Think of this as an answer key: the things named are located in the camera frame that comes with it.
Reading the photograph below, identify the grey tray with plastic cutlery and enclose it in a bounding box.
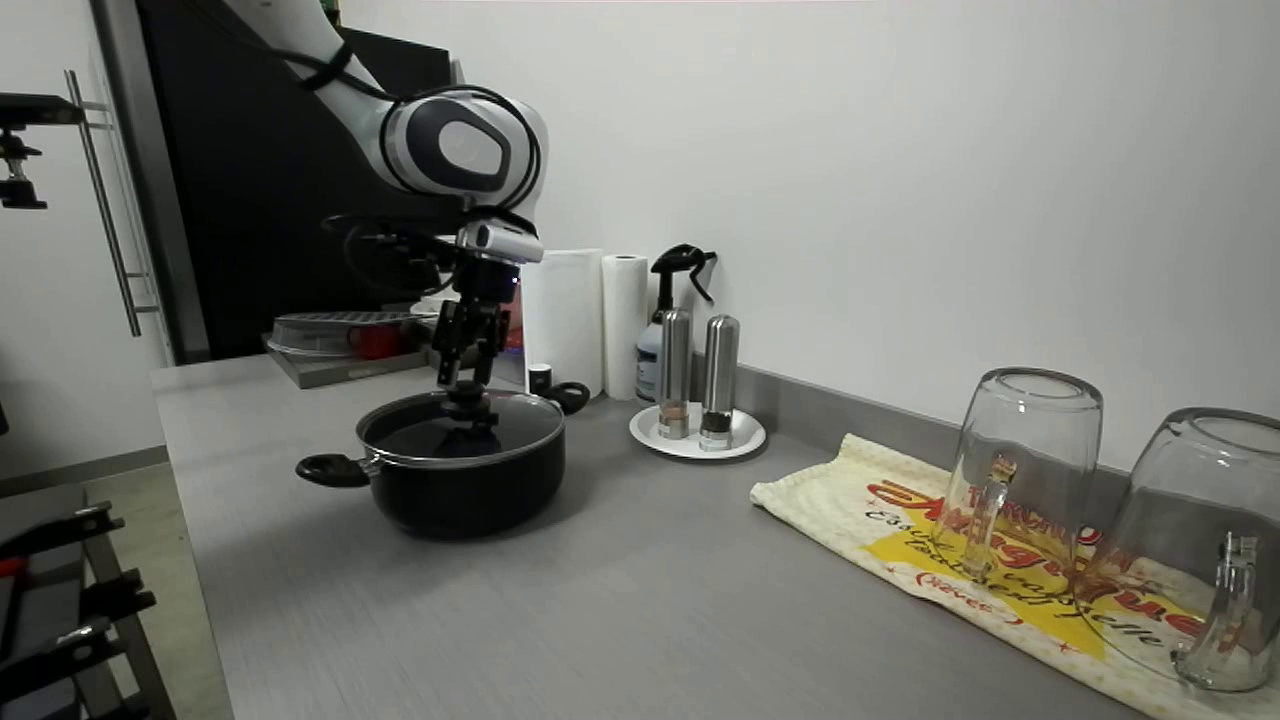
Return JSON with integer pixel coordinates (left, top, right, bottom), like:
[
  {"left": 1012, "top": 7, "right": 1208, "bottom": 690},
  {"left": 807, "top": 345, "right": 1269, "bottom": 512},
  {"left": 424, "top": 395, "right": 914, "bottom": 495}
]
[{"left": 268, "top": 347, "right": 430, "bottom": 395}]

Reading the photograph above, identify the steel pepper mill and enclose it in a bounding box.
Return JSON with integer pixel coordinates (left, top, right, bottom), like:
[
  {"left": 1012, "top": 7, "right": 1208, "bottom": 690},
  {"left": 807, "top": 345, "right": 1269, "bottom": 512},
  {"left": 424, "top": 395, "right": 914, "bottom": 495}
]
[
  {"left": 651, "top": 306, "right": 696, "bottom": 442},
  {"left": 696, "top": 313, "right": 743, "bottom": 452}
]

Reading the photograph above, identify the glass lid with black knob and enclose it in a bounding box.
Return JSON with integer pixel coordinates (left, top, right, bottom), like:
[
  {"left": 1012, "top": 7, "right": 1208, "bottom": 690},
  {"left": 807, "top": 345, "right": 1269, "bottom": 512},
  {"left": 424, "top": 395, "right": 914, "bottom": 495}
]
[{"left": 355, "top": 376, "right": 568, "bottom": 469}]

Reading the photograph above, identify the metal bar door handle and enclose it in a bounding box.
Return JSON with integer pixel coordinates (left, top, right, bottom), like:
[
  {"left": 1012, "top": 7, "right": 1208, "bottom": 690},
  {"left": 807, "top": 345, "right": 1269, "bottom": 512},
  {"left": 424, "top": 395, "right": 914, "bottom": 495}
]
[{"left": 58, "top": 67, "right": 162, "bottom": 341}]

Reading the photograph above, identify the black cooking pot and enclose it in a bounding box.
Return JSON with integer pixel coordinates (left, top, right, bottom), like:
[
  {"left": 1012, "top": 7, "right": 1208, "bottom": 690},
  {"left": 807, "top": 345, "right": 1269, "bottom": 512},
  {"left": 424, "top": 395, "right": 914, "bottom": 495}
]
[{"left": 290, "top": 380, "right": 597, "bottom": 545}]

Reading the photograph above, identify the small round white plate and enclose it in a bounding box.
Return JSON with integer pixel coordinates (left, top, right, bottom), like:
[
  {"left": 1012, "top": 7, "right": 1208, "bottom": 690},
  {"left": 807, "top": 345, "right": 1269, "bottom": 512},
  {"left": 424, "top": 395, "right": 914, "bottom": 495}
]
[{"left": 624, "top": 400, "right": 770, "bottom": 469}]

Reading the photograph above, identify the white paper towel roll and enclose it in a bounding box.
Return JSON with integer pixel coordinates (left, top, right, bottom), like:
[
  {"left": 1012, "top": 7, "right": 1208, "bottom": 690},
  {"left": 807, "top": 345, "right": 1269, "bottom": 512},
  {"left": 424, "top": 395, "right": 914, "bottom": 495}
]
[
  {"left": 599, "top": 251, "right": 656, "bottom": 402},
  {"left": 518, "top": 242, "right": 613, "bottom": 400}
]

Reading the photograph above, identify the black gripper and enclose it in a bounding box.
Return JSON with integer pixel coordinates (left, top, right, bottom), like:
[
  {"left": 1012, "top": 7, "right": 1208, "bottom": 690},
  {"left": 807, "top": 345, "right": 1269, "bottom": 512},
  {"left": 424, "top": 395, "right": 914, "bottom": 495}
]
[{"left": 428, "top": 255, "right": 525, "bottom": 402}]

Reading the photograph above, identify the clear drinking glass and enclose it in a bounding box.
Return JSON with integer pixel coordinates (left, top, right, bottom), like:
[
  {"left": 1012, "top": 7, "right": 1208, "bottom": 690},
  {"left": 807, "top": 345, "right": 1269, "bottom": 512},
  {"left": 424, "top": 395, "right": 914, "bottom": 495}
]
[
  {"left": 933, "top": 365, "right": 1108, "bottom": 592},
  {"left": 1100, "top": 402, "right": 1280, "bottom": 696}
]

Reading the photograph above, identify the printed yellow red dish towel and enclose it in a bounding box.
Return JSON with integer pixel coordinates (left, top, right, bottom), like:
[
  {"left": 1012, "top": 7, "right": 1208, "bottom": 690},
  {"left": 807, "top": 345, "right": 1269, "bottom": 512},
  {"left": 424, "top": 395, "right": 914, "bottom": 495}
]
[{"left": 748, "top": 429, "right": 1280, "bottom": 720}]

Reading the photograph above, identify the dark tall cabinet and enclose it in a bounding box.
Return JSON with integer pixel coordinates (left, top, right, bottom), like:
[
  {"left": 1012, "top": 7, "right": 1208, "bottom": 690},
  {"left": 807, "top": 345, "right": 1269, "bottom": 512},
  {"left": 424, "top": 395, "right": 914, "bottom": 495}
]
[{"left": 90, "top": 0, "right": 472, "bottom": 367}]

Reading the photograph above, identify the clear container with red lid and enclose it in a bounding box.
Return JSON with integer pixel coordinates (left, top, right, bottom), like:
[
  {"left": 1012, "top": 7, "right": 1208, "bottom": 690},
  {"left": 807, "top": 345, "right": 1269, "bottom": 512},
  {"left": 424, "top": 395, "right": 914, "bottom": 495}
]
[{"left": 341, "top": 313, "right": 421, "bottom": 365}]

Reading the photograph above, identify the spray bottle with black nozzle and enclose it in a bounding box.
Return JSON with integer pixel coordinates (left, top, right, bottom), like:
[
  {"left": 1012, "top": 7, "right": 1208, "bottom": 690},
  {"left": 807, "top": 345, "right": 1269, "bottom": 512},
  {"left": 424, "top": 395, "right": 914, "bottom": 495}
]
[{"left": 632, "top": 238, "right": 724, "bottom": 407}]

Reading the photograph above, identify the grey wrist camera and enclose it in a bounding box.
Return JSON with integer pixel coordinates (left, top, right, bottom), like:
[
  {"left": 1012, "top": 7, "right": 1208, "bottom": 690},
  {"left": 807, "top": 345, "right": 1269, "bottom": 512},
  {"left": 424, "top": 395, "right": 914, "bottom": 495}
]
[{"left": 455, "top": 219, "right": 547, "bottom": 266}]

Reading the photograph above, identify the black camera on stand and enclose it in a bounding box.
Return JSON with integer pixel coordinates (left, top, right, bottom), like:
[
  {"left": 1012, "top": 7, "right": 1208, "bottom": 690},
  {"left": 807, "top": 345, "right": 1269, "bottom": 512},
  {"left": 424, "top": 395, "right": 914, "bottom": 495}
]
[{"left": 0, "top": 88, "right": 87, "bottom": 214}]

